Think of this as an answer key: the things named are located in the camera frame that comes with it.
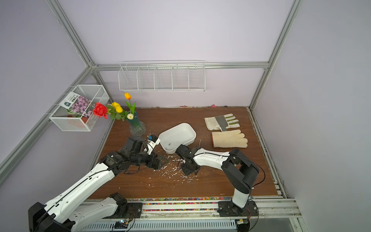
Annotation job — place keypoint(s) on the grey striped work glove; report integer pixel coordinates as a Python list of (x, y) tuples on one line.
[(222, 123)]

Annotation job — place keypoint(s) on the small white wire basket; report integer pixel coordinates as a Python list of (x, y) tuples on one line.
[(95, 93)]

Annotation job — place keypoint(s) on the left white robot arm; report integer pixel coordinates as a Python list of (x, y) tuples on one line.
[(110, 166)]

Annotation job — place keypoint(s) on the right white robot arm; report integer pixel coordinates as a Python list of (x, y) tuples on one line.
[(240, 171)]

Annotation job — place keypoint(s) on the beige canvas work glove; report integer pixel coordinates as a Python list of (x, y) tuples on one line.
[(229, 139)]

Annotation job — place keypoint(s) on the purple potted flowers with card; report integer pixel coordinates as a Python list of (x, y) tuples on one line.
[(78, 106)]

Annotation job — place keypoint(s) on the white plastic storage box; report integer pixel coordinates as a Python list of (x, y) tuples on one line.
[(171, 139)]

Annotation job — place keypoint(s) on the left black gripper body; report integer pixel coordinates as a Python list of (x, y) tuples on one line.
[(148, 159)]

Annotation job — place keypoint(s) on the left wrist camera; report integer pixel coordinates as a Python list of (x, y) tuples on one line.
[(152, 142)]

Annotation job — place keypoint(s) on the long white wire shelf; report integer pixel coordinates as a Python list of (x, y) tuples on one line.
[(168, 76)]

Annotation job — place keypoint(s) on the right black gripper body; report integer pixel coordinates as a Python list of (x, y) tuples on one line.
[(186, 168)]

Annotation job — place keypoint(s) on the glass vase with flowers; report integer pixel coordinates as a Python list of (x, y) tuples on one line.
[(116, 112)]

